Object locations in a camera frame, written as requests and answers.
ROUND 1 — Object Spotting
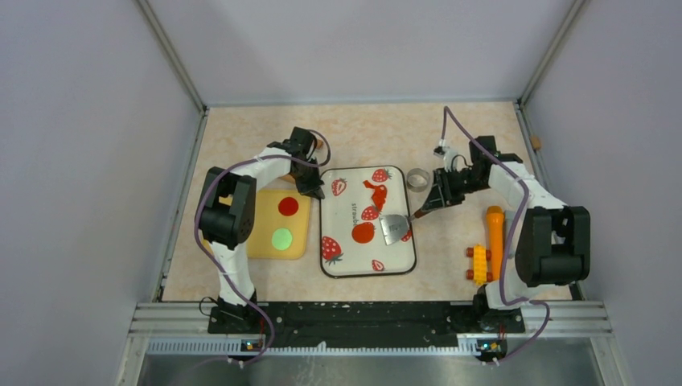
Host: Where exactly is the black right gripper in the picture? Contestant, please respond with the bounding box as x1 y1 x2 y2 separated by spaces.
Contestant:
422 167 487 212

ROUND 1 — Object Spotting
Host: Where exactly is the round steel cutter ring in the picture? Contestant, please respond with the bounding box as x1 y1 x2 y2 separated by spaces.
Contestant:
406 168 432 193

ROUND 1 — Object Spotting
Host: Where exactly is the yellow plastic tray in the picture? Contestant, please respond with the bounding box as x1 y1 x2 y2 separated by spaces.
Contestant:
202 189 312 261

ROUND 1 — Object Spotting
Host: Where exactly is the steel scraper wooden handle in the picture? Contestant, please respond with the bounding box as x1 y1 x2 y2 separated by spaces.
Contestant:
379 209 428 245

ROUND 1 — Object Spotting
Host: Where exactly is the orange dough scrap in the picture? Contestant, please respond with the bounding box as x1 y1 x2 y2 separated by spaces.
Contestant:
363 180 388 212

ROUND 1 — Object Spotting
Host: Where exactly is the wooden pastry roller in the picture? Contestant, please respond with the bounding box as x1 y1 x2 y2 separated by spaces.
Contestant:
280 136 327 184

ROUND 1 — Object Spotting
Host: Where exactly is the orange dough disc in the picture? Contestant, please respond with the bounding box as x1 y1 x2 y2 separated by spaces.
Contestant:
351 222 376 244

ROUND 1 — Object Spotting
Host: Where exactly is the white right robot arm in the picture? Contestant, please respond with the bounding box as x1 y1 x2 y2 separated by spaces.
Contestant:
411 136 590 331

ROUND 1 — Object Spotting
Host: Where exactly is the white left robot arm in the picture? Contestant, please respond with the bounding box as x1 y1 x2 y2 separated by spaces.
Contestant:
193 127 331 333

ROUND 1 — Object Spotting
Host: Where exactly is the red dough disc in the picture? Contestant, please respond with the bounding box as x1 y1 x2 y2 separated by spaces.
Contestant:
277 196 299 216

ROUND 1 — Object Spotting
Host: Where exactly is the green dough disc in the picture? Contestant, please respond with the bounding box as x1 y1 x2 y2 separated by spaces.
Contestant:
271 228 294 251

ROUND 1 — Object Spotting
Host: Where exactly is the orange toy microphone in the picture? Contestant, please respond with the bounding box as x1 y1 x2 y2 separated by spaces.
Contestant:
486 206 505 281

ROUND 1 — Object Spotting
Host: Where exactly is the grey toy bar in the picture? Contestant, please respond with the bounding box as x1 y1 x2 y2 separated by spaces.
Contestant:
503 210 520 260

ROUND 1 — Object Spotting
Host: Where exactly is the yellow red toy block car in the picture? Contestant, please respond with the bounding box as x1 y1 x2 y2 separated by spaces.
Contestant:
465 244 492 285

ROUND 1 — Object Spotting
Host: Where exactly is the white strawberry enamel tray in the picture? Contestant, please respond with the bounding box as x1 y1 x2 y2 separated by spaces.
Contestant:
319 165 417 279

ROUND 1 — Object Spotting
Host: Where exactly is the small wooden corner stopper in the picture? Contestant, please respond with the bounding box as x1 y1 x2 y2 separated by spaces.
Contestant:
529 135 542 151

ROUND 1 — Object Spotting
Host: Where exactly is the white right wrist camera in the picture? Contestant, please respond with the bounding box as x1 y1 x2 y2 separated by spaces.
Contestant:
433 139 470 172

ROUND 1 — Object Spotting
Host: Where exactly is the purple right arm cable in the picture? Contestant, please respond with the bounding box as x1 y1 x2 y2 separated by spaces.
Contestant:
441 105 551 366

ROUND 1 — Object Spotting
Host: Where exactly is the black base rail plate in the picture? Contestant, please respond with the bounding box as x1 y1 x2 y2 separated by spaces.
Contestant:
207 302 526 349

